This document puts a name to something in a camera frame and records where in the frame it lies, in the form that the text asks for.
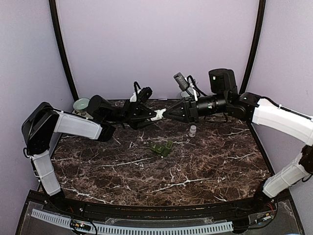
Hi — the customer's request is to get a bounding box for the right black frame post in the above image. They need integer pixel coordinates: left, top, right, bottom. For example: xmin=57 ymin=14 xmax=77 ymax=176
xmin=240 ymin=0 xmax=266 ymax=94

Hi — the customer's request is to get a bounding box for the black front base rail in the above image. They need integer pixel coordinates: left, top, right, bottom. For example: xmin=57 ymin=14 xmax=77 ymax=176
xmin=26 ymin=190 xmax=278 ymax=221

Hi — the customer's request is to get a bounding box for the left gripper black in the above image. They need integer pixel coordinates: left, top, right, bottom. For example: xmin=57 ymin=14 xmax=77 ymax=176
xmin=104 ymin=98 xmax=159 ymax=129

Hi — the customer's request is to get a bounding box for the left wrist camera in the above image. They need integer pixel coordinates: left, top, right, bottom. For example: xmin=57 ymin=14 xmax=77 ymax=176
xmin=130 ymin=81 xmax=153 ymax=103

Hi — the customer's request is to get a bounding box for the pale green bowl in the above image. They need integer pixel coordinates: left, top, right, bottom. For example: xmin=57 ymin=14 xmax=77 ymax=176
xmin=180 ymin=92 xmax=189 ymax=98
xmin=73 ymin=98 xmax=89 ymax=113

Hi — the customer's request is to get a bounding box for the pale green bowl left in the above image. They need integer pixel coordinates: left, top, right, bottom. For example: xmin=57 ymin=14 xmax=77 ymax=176
xmin=73 ymin=98 xmax=89 ymax=113

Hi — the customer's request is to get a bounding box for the white slotted cable duct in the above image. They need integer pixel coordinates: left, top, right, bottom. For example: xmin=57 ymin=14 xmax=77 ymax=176
xmin=30 ymin=209 xmax=233 ymax=235

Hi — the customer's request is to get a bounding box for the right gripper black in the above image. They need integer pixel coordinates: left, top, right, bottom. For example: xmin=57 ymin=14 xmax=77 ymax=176
xmin=164 ymin=93 xmax=229 ymax=123

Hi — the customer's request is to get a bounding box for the white pill bottle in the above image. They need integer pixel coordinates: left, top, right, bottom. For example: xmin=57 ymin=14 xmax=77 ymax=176
xmin=150 ymin=108 xmax=166 ymax=121
xmin=189 ymin=125 xmax=197 ymax=138

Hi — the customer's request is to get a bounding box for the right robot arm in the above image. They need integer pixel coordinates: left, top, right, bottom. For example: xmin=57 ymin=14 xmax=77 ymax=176
xmin=162 ymin=69 xmax=313 ymax=212

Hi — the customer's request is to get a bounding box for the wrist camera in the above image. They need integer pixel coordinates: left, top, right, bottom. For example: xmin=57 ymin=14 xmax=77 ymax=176
xmin=130 ymin=81 xmax=153 ymax=103
xmin=173 ymin=72 xmax=198 ymax=101

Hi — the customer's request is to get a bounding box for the pale green bowl right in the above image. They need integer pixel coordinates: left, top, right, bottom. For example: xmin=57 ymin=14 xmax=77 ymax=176
xmin=180 ymin=92 xmax=189 ymax=98

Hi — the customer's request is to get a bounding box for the left black frame post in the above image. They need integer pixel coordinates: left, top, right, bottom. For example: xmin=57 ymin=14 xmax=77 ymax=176
xmin=48 ymin=0 xmax=79 ymax=101

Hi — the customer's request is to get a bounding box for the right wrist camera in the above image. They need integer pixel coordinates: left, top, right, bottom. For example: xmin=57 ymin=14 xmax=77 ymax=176
xmin=173 ymin=72 xmax=198 ymax=101

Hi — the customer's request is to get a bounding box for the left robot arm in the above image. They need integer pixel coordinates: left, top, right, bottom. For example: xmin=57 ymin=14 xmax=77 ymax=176
xmin=22 ymin=95 xmax=157 ymax=213

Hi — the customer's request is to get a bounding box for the black frame post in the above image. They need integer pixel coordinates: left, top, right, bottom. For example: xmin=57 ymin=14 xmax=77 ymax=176
xmin=48 ymin=0 xmax=79 ymax=101
xmin=240 ymin=0 xmax=266 ymax=94

